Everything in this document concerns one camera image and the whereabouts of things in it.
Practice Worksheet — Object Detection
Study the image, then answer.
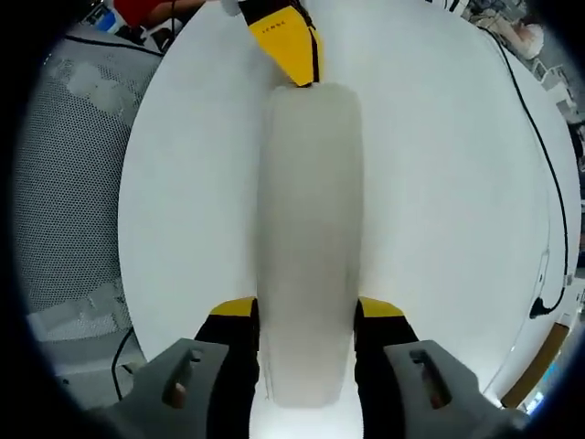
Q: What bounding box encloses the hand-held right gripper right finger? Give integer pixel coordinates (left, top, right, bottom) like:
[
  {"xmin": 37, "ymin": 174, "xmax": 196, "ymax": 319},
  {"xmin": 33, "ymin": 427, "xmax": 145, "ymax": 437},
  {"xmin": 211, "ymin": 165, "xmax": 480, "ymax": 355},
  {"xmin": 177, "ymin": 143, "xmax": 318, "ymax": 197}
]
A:
[{"xmin": 355, "ymin": 295, "xmax": 513, "ymax": 439}]

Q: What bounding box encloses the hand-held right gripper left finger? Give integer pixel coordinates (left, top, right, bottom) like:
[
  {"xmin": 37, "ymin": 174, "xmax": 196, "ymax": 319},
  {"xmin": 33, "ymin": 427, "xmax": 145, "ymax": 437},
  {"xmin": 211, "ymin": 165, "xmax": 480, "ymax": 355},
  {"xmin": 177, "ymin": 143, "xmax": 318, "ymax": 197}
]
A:
[{"xmin": 113, "ymin": 295, "xmax": 260, "ymax": 439}]

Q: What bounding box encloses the grey mesh office chair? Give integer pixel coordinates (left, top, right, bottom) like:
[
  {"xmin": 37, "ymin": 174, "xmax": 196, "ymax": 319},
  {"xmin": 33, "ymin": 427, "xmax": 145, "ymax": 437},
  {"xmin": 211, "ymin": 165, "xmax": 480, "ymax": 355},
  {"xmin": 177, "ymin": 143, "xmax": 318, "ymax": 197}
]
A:
[{"xmin": 12, "ymin": 35, "xmax": 166, "ymax": 344}]

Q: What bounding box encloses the black cable beside chair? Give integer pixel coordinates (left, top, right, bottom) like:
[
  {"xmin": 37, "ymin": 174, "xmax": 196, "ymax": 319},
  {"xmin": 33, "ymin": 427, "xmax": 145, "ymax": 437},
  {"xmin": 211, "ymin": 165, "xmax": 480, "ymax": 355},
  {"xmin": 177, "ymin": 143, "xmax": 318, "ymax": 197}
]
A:
[{"xmin": 112, "ymin": 326, "xmax": 134, "ymax": 404}]

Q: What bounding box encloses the black table cable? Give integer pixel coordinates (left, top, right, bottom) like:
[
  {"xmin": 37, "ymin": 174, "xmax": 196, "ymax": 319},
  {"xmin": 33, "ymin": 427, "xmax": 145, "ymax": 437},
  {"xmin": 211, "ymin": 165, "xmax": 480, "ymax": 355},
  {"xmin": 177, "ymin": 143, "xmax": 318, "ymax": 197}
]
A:
[{"xmin": 478, "ymin": 26, "xmax": 571, "ymax": 320}]

